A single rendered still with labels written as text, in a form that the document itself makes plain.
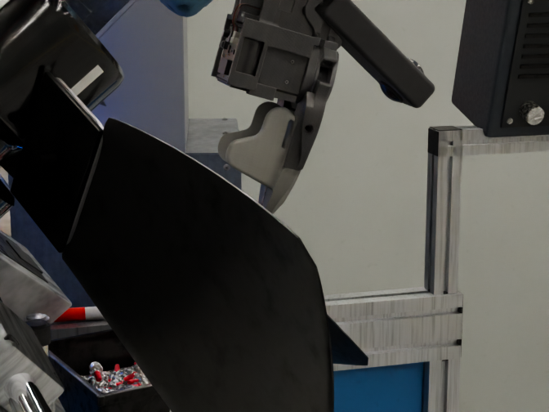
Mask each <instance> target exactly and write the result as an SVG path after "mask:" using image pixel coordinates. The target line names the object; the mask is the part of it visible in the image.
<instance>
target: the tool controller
mask: <svg viewBox="0 0 549 412"><path fill-rule="evenodd" d="M452 103H453V104H454V105H455V106H456V107H457V108H458V109H459V110H460V111H461V112H462V113H463V114H464V115H465V116H466V117H467V118H468V119H469V120H470V121H471V122H472V123H473V124H474V125H475V126H476V127H478V128H482V129H483V132H484V135H485V136H486V137H519V136H537V135H549V0H466V6H465V12H464V17H463V23H462V33H461V39H460V45H459V51H458V56H457V67H456V72H455V78H454V84H453V94H452Z"/></svg>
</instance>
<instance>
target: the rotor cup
mask: <svg viewBox="0 0 549 412"><path fill-rule="evenodd" d="M97 65H99V66H100V68H101V69H102V70H103V71H104V72H103V73H102V74H101V75H100V76H98V77H97V78H96V79H95V80H94V81H93V82H92V83H90V84H89V85H88V86H87V87H86V88H85V89H83V90H82V91H81V92H80V93H79V94H78V95H77V97H78V98H79V99H80V100H81V102H82V103H83V104H84V105H85V106H86V107H87V108H88V109H89V110H90V111H91V112H92V111H93V110H94V109H95V108H96V107H97V106H98V105H99V104H100V103H101V102H102V101H103V100H104V99H105V98H107V97H108V96H109V95H110V94H111V93H112V92H114V91H115V90H116V89H117V88H118V87H119V86H120V84H121V83H122V81H123V80H124V77H123V70H122V68H121V67H120V65H119V64H118V62H117V61H116V60H115V59H114V58H113V57H112V55H111V54H110V53H109V51H108V50H107V49H106V48H105V46H104V45H103V44H102V43H101V42H100V40H99V39H98V38H97V37H96V35H95V34H94V33H93V32H92V31H91V30H90V29H89V28H88V27H87V26H86V24H85V23H84V22H83V21H82V20H81V19H80V17H79V16H78V15H77V14H76V13H75V12H74V10H73V9H72V8H71V7H70V6H69V5H68V4H67V2H66V1H65V0H10V1H9V2H7V3H6V4H5V5H4V6H3V7H2V8H1V9H0V162H1V161H2V160H3V159H5V158H6V157H7V156H8V155H9V154H10V153H11V152H12V151H15V150H20V149H23V145H24V143H25V138H26V135H27V131H28V129H29V124H30V121H31V118H32V115H33V110H34V107H35V104H36V101H37V98H38V94H39V90H40V87H41V84H42V80H43V76H44V74H45V72H51V73H52V75H53V76H54V77H55V78H60V79H62V80H63V81H64V83H65V84H66V85H67V86H68V87H69V88H70V89H71V88H72V87H73V86H75V85H76V84H77V83H78V82H79V81H80V80H81V79H83V78H84V77H85V76H86V75H87V74H88V73H90V72H91V71H92V70H93V69H94V68H95V67H96V66H97ZM15 205H16V204H15V196H14V195H13V194H12V193H11V188H10V187H9V185H8V184H7V183H6V181H5V180H4V178H3V177H2V176H1V174H0V218H1V217H3V216H4V215H5V214H6V213H7V212H8V211H9V210H11V209H12V208H13V207H14V206H15Z"/></svg>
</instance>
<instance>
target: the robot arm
mask: <svg viewBox="0 0 549 412"><path fill-rule="evenodd" d="M65 1H66V2H67V4H68V5H69V6H70V7H71V8H72V9H73V10H74V12H75V13H76V14H77V15H78V16H79V17H80V19H81V20H82V21H83V22H84V23H85V24H86V26H87V27H88V28H89V29H90V30H91V31H92V32H93V33H94V34H95V35H96V34H97V33H98V32H99V31H100V30H101V29H102V28H103V27H104V26H105V25H106V24H107V23H108V22H109V21H110V20H111V19H112V18H113V17H114V16H115V15H116V14H117V13H118V12H119V11H120V10H121V9H122V8H123V7H124V6H125V5H126V4H127V3H128V2H129V1H130V0H65ZM159 1H160V2H161V3H162V4H163V5H164V6H166V7H167V8H168V9H169V10H171V11H173V12H174V13H176V14H177V15H179V16H184V17H190V16H194V15H196V14H197V13H198V12H200V11H201V10H202V9H203V8H204V7H206V6H207V5H208V4H209V3H210V2H211V1H212V0H159ZM340 46H342V47H343V48H344V49H345V50H346V51H347V52H348V53H349V54H350V55H351V56H352V57H353V58H354V59H355V60H356V61H357V62H358V63H359V64H360V65H361V66H362V67H363V68H364V69H365V70H366V71H367V72H368V73H369V74H370V75H371V76H372V77H373V78H374V79H375V80H376V81H377V82H378V83H379V85H380V88H381V90H382V92H383V93H384V95H385V96H386V97H388V98H389V99H390V100H392V101H395V102H399V103H404V104H406V105H409V106H412V107H414V108H420V107H421V106H422V105H423V104H424V103H425V102H426V101H427V99H428V98H429V97H430V96H431V95H432V94H433V93H434V91H435V85H434V84H433V83H432V82H431V81H430V80H429V79H428V77H427V76H426V75H425V74H424V72H423V70H422V67H421V66H420V65H419V64H418V63H417V62H416V61H415V60H413V59H411V58H408V57H407V56H406V55H405V54H404V53H403V52H402V51H401V50H400V49H399V48H398V47H397V46H396V45H395V44H394V43H393V42H392V41H391V40H390V39H389V38H388V37H387V36H386V35H385V34H384V33H383V32H382V31H381V30H380V29H379V28H378V27H377V26H376V25H375V24H374V23H373V22H372V21H371V20H370V19H369V18H368V17H367V16H366V15H365V14H364V13H363V12H362V11H361V10H360V9H359V8H358V7H357V6H356V5H355V4H354V3H353V2H352V1H351V0H235V4H234V9H233V12H232V14H227V17H226V21H225V26H224V29H223V32H222V35H221V41H220V44H219V47H218V51H217V54H216V59H215V62H214V66H213V69H212V74H211V76H213V77H216V78H217V81H219V82H221V83H224V84H225V85H227V86H229V87H233V88H236V89H239V90H243V91H246V93H247V94H248V95H252V96H257V97H260V98H264V99H267V100H270V101H267V102H264V103H262V104H260V105H259V106H258V107H257V109H256V111H255V113H254V116H253V119H252V123H251V125H250V126H249V127H248V128H247V129H244V130H241V131H237V132H230V133H226V134H225V135H223V136H222V137H221V139H220V141H219V144H218V153H219V155H220V156H221V158H222V159H223V160H224V161H226V162H227V163H228V164H229V165H230V166H231V167H232V168H234V169H236V170H238V171H240V172H241V173H243V174H245V175H246V176H248V177H250V178H252V179H253V180H255V181H258V182H259V183H261V187H260V193H259V200H258V203H259V204H260V205H262V206H263V207H264V208H266V209H267V210H268V211H269V212H271V213H272V214H273V213H274V212H275V211H276V210H277V209H278V208H279V207H280V206H281V205H282V204H283V203H284V201H285V200H286V198H287V197H288V195H289V193H290V191H291V190H292V188H293V186H294V185H295V183H296V181H297V178H298V176H299V174H300V171H301V170H302V169H303V168H304V166H305V163H306V160H307V158H308V156H309V153H310V151H311V148H312V146H313V144H314V142H315V138H316V137H317V134H318V131H319V127H320V124H321V122H322V119H323V116H324V110H325V106H326V102H327V100H328V98H329V96H330V94H331V91H332V89H333V84H334V82H335V78H336V73H337V67H338V61H339V53H338V51H337V49H338V48H339V47H340ZM223 48H224V51H223ZM222 52H223V53H222ZM221 54H222V56H221ZM219 63H220V64H219ZM274 98H278V101H277V103H275V102H272V101H274Z"/></svg>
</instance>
